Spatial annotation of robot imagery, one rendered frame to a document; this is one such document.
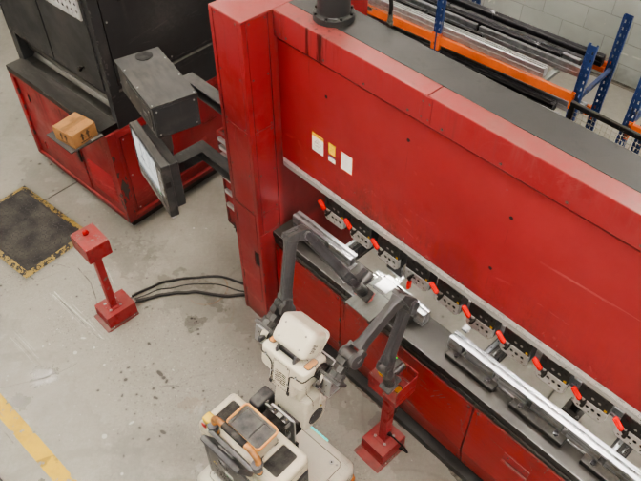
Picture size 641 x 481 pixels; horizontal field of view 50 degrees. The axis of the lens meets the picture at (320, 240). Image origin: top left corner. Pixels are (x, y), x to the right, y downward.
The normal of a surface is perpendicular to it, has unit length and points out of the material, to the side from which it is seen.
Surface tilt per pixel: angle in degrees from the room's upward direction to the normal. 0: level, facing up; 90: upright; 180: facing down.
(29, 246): 0
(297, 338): 48
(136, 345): 0
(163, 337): 0
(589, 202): 90
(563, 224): 90
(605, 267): 90
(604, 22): 90
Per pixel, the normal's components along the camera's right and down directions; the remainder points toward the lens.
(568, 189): -0.73, 0.50
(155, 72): 0.00, -0.69
